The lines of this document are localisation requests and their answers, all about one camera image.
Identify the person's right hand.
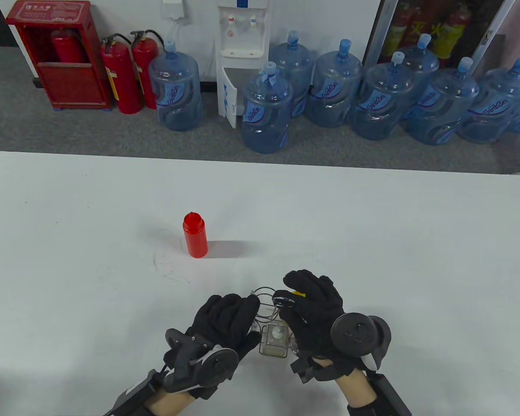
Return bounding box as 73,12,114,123
272,270,373,384

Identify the person's left hand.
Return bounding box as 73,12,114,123
164,294,260,399

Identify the silver wire seasoning rack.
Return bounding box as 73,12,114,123
249,286,302,354

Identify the square glass seasoning bottle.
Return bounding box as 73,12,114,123
259,323,292,359

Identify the red squeeze seasoning bottle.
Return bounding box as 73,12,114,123
183,212,208,258

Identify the person's left forearm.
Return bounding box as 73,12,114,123
147,388,195,416

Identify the black right hand controller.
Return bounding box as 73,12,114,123
331,313,392,372

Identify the black hand controller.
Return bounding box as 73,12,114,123
165,328,239,393
331,313,392,372

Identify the black left hand controller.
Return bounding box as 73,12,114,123
165,328,239,393

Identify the row of blue water jugs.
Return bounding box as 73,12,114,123
148,29,520,155

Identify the red fire extinguisher yellow label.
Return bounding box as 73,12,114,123
101,34,142,115

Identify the white water dispenser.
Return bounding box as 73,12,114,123
215,0,273,129

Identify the red fire extinguisher cabinet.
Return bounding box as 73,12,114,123
5,0,112,111

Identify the glass door fire cabinet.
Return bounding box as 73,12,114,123
363,0,517,70

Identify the red extinguisher inside cabinet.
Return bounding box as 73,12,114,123
51,29,87,65

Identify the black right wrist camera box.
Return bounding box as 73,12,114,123
347,373,412,416

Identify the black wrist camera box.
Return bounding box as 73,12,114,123
108,368,165,416
347,373,412,416

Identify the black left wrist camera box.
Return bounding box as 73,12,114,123
108,368,165,416

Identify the white wall box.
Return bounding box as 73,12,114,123
163,0,185,20

